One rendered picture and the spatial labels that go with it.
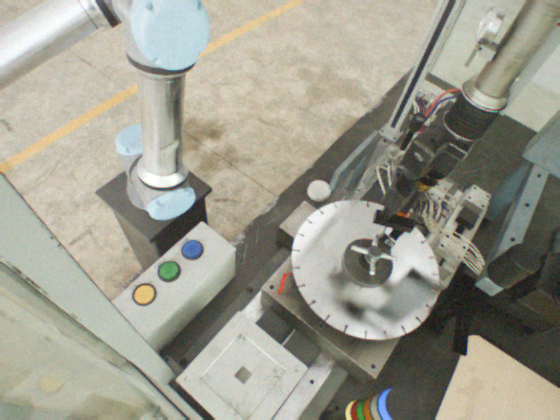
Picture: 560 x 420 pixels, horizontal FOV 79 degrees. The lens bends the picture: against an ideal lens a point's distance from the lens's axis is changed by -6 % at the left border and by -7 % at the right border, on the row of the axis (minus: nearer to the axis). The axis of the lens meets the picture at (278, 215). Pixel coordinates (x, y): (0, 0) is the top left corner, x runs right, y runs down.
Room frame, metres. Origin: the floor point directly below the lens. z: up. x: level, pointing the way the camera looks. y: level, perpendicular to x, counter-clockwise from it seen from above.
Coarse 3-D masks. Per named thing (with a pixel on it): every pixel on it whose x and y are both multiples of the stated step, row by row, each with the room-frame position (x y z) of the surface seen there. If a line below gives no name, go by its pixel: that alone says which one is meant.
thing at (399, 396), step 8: (384, 392) 0.08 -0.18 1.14; (392, 392) 0.08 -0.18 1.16; (400, 392) 0.08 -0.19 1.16; (408, 392) 0.08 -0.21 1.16; (384, 400) 0.07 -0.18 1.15; (392, 400) 0.07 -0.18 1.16; (400, 400) 0.07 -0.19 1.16; (408, 400) 0.07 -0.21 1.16; (416, 400) 0.07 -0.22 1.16; (384, 408) 0.06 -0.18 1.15; (392, 408) 0.06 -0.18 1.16; (400, 408) 0.06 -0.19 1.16; (408, 408) 0.06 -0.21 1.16; (416, 408) 0.06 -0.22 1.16; (384, 416) 0.05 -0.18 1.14; (392, 416) 0.05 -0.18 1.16; (400, 416) 0.05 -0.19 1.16; (408, 416) 0.05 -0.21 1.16; (416, 416) 0.05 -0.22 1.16
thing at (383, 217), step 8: (384, 208) 0.44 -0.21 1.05; (376, 216) 0.44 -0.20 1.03; (384, 216) 0.44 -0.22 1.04; (392, 216) 0.45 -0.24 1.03; (400, 216) 0.45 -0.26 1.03; (376, 224) 0.43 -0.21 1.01; (384, 224) 0.43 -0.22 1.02; (392, 224) 0.43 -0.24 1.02; (400, 224) 0.43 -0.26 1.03; (408, 224) 0.43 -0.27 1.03; (392, 232) 0.43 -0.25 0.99; (400, 232) 0.43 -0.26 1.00; (408, 232) 0.43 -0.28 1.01
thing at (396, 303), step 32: (320, 224) 0.44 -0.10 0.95; (352, 224) 0.46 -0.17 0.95; (320, 256) 0.36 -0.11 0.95; (416, 256) 0.41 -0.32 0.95; (320, 288) 0.29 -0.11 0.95; (352, 288) 0.30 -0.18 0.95; (384, 288) 0.32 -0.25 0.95; (416, 288) 0.33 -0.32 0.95; (352, 320) 0.24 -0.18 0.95; (384, 320) 0.25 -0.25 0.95; (416, 320) 0.26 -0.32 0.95
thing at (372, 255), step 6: (354, 246) 0.37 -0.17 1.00; (372, 246) 0.38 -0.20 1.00; (366, 252) 0.37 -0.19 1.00; (372, 252) 0.37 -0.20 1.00; (378, 252) 0.37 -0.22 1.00; (366, 258) 0.36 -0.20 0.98; (372, 258) 0.35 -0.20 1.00; (378, 258) 0.36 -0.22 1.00; (390, 258) 0.36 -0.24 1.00; (396, 258) 0.36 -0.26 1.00; (372, 264) 0.34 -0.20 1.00; (372, 270) 0.33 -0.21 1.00
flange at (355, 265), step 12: (360, 240) 0.42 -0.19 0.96; (372, 240) 0.42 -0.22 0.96; (348, 252) 0.38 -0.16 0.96; (360, 252) 0.38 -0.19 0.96; (384, 252) 0.40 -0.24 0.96; (348, 264) 0.35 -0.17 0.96; (360, 264) 0.35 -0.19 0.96; (384, 264) 0.37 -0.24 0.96; (360, 276) 0.33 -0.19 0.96; (372, 276) 0.33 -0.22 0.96; (384, 276) 0.34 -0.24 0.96
